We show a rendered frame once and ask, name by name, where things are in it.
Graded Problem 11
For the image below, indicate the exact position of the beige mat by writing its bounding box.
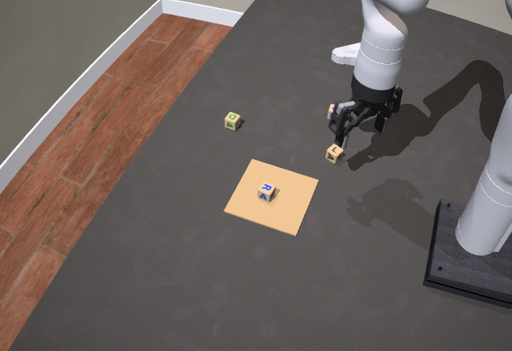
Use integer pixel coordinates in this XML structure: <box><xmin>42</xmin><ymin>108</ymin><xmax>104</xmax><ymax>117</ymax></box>
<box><xmin>224</xmin><ymin>159</ymin><xmax>318</xmax><ymax>237</ymax></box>

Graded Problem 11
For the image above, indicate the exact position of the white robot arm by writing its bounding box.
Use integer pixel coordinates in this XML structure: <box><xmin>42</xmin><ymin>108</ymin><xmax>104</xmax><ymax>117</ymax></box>
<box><xmin>331</xmin><ymin>0</ymin><xmax>512</xmax><ymax>256</ymax></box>

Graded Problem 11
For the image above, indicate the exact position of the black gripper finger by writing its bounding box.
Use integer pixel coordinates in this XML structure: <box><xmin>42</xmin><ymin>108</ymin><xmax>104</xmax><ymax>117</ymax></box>
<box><xmin>328</xmin><ymin>100</ymin><xmax>373</xmax><ymax>149</ymax></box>
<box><xmin>374</xmin><ymin>84</ymin><xmax>402</xmax><ymax>133</ymax></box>

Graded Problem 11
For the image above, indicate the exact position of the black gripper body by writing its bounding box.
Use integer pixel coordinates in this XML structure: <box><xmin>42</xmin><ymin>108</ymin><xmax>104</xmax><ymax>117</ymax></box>
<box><xmin>349</xmin><ymin>74</ymin><xmax>396</xmax><ymax>120</ymax></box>

